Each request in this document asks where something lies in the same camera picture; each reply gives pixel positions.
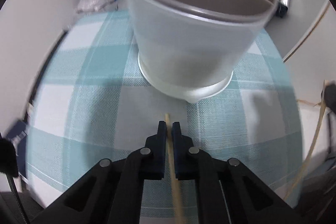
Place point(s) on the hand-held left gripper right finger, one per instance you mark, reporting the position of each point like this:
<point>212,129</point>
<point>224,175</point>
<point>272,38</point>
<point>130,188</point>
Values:
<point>177,145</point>

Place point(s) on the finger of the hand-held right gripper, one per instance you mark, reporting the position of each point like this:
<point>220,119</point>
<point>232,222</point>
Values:
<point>330,98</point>

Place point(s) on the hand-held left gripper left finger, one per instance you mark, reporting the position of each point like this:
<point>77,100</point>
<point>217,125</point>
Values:
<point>161,145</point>

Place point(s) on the grey white utensil holder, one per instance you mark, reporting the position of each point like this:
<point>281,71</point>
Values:
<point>189,56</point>

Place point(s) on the teal checked tablecloth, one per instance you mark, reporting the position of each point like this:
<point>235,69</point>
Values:
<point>92,108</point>

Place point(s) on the blue object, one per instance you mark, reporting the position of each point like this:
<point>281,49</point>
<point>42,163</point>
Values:
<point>15,130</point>

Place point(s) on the dark blurred object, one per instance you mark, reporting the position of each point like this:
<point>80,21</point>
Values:
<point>8,158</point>

